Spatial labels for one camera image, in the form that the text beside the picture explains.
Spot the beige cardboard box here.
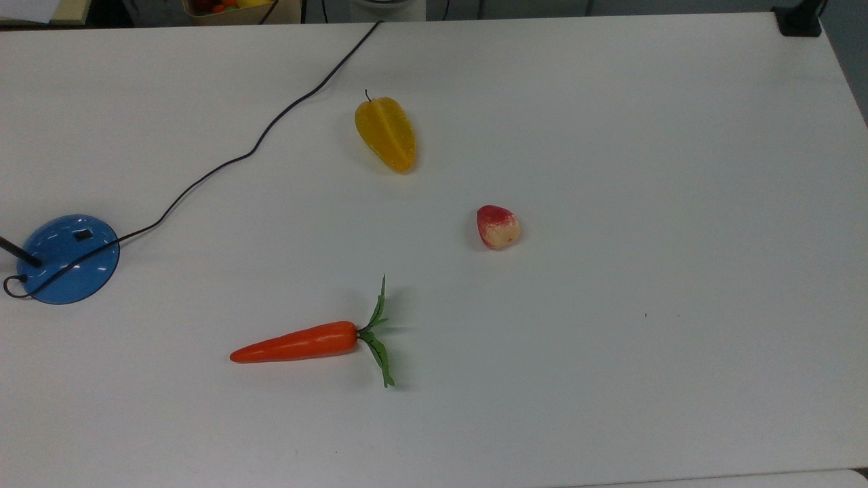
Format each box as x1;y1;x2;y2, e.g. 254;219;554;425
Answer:
0;0;92;28

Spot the box of toy fruits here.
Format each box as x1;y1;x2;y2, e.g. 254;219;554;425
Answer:
182;0;302;26

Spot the black lamp power cable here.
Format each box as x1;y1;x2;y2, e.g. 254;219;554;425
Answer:
3;20;384;300

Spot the yellow toy starfruit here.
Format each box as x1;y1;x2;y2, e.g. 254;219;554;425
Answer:
355;89;417;174

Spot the red and yellow toy fruit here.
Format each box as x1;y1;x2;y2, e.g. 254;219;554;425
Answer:
476;205;521;251

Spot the orange toy carrot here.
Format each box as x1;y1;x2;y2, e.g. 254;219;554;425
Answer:
229;274;396;389

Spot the black camera stand clamp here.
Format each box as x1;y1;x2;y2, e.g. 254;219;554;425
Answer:
772;0;827;38

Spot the blue desk lamp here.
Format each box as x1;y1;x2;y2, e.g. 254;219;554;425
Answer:
0;215;121;305

